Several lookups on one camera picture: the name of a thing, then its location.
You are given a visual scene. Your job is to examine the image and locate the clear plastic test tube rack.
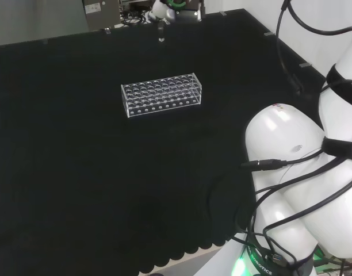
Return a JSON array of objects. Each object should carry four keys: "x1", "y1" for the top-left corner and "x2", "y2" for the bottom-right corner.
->
[{"x1": 120, "y1": 73, "x2": 202, "y2": 119}]

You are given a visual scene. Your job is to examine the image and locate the black cable with connector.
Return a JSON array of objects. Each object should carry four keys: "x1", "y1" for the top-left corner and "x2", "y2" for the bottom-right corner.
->
[{"x1": 276, "y1": 0, "x2": 305, "y2": 97}]

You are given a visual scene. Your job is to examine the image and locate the black bench cloth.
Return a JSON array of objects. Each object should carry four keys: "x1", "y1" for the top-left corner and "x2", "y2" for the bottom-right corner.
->
[{"x1": 0, "y1": 8, "x2": 328, "y2": 275}]

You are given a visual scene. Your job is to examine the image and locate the clear glass test tube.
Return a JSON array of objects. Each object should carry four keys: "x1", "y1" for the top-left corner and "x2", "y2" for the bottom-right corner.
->
[{"x1": 157, "y1": 22, "x2": 166, "y2": 44}]

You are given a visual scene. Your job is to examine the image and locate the black plug-ended cable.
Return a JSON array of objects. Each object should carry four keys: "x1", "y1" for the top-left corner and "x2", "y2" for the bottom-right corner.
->
[{"x1": 240, "y1": 149, "x2": 326, "y2": 173}]

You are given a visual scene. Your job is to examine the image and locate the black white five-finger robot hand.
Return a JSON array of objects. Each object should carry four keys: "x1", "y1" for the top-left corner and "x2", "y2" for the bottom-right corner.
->
[{"x1": 148, "y1": 0, "x2": 207, "y2": 25}]

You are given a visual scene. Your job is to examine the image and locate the brown box with label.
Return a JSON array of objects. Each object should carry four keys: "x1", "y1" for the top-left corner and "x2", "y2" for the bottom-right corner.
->
[{"x1": 82, "y1": 0, "x2": 121, "y2": 31}]

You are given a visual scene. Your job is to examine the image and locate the thick black cable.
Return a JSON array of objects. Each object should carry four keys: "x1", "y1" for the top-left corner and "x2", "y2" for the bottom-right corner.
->
[{"x1": 284, "y1": 0, "x2": 352, "y2": 37}]

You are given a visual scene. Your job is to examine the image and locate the black cable heap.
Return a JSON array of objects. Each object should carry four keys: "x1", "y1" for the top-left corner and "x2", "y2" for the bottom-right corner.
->
[{"x1": 120, "y1": 10, "x2": 154, "y2": 29}]

